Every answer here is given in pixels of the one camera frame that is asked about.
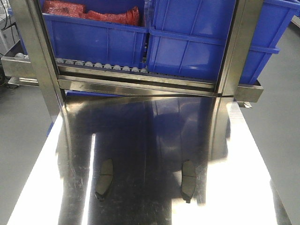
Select brake pad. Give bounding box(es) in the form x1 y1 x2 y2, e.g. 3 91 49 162
95 158 114 201
180 160 197 203

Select large blue bin right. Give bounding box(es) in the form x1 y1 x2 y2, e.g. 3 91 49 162
146 0 300 84

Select red plastic bags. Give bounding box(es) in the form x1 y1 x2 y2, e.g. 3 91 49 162
42 0 140 25

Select stainless steel rack frame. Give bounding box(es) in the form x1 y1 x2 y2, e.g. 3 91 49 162
2 0 263 119

